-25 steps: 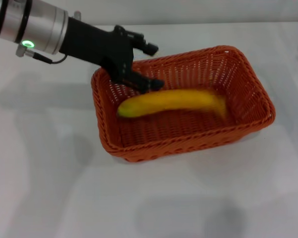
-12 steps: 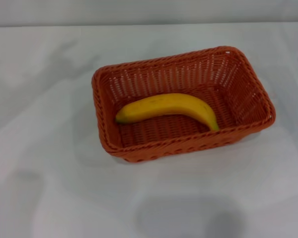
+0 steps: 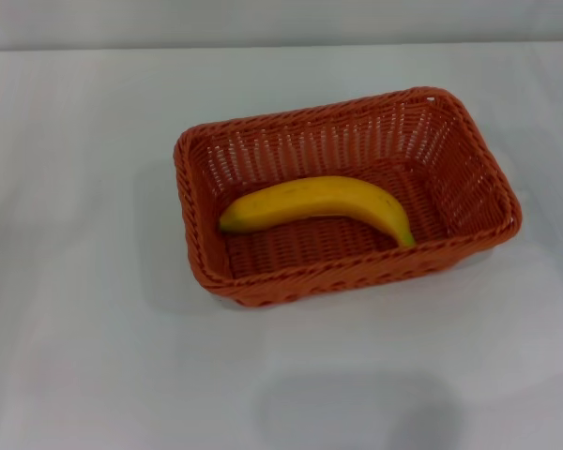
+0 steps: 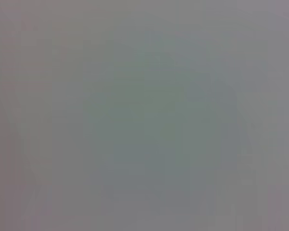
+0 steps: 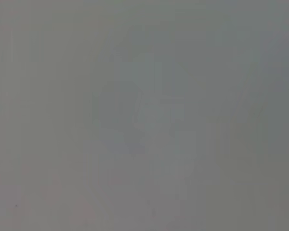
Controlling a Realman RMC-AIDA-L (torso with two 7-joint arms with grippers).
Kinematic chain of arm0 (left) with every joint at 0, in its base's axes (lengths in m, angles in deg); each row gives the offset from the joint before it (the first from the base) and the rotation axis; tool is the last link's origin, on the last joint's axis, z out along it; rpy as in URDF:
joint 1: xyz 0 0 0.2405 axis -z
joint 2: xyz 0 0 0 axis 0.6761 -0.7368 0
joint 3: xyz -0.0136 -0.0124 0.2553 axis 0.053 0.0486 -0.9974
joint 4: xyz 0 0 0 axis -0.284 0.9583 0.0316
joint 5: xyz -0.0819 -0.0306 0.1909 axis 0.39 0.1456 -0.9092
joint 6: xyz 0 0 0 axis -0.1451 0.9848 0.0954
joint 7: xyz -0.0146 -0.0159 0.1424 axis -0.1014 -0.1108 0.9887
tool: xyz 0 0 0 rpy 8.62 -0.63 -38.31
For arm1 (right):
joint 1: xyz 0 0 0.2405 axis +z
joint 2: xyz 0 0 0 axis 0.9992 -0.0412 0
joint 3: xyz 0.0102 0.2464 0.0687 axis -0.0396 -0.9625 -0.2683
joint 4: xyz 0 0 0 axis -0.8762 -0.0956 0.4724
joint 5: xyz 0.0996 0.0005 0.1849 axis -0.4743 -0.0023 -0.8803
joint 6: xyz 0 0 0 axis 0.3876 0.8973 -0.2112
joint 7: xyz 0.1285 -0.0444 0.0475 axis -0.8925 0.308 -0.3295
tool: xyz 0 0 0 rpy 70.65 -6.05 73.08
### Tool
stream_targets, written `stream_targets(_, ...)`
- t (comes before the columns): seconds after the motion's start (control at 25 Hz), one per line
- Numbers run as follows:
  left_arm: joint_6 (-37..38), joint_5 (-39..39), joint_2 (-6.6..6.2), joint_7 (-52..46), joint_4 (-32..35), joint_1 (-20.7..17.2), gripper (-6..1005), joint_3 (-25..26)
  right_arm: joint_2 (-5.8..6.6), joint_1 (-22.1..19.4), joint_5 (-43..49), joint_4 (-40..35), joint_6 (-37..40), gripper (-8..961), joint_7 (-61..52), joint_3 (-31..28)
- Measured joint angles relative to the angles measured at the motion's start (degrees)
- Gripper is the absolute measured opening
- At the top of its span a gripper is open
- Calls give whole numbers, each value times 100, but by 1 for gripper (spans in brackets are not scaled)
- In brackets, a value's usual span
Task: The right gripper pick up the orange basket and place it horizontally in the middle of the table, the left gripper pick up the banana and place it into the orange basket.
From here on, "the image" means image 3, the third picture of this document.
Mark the yellow banana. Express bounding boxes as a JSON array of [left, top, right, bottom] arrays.
[[218, 175, 417, 248]]

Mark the orange woven plastic basket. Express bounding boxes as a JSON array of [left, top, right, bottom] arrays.
[[172, 85, 523, 308]]

